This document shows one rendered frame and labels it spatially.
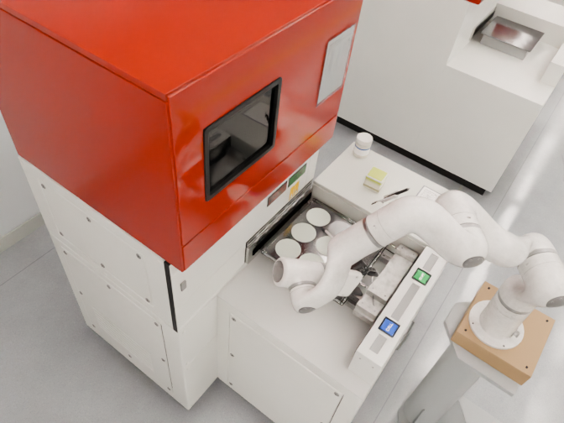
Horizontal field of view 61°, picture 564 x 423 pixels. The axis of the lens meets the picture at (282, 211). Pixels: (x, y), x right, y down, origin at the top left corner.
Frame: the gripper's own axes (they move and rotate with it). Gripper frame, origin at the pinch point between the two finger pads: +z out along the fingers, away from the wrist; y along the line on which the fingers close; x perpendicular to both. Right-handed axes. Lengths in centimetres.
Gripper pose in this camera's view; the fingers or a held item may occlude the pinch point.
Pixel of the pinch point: (366, 281)
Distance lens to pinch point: 153.8
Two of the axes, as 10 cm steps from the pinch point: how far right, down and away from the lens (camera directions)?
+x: -2.6, -6.6, 7.0
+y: 4.3, -7.3, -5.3
